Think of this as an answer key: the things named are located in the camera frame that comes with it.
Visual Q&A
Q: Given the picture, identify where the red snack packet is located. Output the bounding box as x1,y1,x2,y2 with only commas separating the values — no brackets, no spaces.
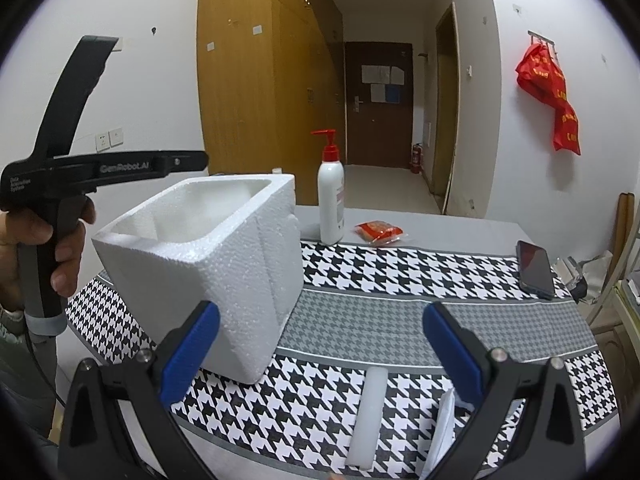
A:
355,220,407,246

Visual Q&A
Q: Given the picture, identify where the houndstooth table runner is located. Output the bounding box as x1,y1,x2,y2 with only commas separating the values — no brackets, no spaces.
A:
64,238,624,480

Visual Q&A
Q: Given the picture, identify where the dark brown entry door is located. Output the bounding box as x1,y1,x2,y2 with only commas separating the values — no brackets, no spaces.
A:
345,41,413,169

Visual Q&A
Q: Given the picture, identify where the wall hook rack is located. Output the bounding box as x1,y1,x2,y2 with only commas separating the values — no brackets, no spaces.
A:
527,30,556,55

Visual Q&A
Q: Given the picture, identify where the side room door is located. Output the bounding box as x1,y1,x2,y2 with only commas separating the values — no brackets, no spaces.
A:
432,3,460,214

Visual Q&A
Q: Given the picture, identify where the left hand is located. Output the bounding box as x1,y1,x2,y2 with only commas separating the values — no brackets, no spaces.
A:
0,200,96,312

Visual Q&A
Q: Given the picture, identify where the red fire extinguisher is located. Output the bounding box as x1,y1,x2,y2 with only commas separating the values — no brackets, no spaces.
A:
410,143,423,174

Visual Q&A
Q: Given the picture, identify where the black smartphone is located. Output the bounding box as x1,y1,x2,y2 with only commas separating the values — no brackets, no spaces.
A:
516,240,555,300

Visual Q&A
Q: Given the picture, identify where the white styrofoam box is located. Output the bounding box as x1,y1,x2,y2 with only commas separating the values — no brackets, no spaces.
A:
92,174,304,384

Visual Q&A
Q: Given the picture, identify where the red pump lotion bottle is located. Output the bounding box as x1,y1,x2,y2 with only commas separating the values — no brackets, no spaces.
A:
311,129,345,246

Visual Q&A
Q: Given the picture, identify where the wooden wardrobe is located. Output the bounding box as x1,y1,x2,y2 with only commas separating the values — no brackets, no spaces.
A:
196,0,345,205

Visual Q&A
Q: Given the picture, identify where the white foam tube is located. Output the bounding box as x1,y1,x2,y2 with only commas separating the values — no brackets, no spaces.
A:
346,366,388,470

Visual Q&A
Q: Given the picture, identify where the wall socket pair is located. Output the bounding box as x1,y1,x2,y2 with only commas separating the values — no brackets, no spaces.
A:
94,128,125,153

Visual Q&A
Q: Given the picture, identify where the white blue face mask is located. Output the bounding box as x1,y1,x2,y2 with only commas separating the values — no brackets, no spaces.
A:
419,388,474,480

